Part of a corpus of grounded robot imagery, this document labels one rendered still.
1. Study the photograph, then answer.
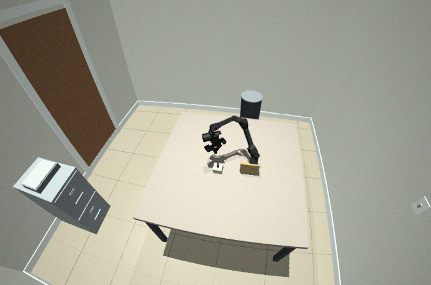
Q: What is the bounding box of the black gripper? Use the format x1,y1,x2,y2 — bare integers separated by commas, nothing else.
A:
204,137,227,153

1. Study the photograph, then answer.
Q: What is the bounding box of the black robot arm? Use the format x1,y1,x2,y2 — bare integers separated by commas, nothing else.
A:
202,115,260,164

